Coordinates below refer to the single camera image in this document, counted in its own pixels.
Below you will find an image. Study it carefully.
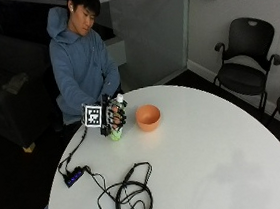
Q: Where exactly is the black office chair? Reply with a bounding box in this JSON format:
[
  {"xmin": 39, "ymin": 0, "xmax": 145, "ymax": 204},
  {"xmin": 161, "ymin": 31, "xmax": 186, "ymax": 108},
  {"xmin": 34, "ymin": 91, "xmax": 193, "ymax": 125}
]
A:
[{"xmin": 207, "ymin": 14, "xmax": 280, "ymax": 126}]

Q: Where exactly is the white cube of black markers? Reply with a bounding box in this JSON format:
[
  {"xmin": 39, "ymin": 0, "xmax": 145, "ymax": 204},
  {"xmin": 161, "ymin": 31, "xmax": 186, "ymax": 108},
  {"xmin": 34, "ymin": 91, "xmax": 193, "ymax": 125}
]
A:
[{"xmin": 81, "ymin": 101, "xmax": 105, "ymax": 129}]

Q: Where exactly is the the person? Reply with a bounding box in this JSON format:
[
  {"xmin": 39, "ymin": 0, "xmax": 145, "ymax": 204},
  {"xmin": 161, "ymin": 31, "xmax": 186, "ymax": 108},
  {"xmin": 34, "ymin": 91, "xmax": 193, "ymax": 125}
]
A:
[{"xmin": 43, "ymin": 0, "xmax": 127, "ymax": 127}]

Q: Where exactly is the orange bowl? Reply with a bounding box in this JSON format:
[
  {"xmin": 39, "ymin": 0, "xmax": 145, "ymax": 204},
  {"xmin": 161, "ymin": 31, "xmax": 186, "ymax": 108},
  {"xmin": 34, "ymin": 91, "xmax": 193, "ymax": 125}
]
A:
[{"xmin": 133, "ymin": 102, "xmax": 164, "ymax": 134}]

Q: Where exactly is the glass partition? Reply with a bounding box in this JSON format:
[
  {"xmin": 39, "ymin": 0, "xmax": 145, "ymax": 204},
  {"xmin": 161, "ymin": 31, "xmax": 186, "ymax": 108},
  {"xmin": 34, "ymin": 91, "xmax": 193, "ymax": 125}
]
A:
[{"xmin": 99, "ymin": 0, "xmax": 202, "ymax": 93}]

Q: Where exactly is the black usb hub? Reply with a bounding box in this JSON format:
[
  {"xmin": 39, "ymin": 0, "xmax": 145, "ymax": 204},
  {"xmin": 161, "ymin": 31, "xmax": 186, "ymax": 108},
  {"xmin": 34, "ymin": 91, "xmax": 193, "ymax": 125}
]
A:
[{"xmin": 62, "ymin": 167, "xmax": 87, "ymax": 189}]

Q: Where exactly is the dark sofa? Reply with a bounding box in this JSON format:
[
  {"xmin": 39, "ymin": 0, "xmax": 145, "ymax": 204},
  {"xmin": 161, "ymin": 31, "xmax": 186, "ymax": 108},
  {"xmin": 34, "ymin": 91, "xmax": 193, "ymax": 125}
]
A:
[{"xmin": 0, "ymin": 27, "xmax": 61, "ymax": 156}]

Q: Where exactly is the black coiled cable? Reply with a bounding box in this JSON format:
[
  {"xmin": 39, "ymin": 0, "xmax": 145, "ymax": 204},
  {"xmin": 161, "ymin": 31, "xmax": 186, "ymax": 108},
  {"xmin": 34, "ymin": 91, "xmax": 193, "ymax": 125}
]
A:
[{"xmin": 82, "ymin": 161, "xmax": 158, "ymax": 209}]

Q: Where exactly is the black glove cable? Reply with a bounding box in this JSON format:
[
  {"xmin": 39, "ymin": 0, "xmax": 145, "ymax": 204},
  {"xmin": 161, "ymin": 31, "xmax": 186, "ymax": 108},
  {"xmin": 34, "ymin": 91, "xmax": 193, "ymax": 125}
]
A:
[{"xmin": 53, "ymin": 125, "xmax": 93, "ymax": 178}]

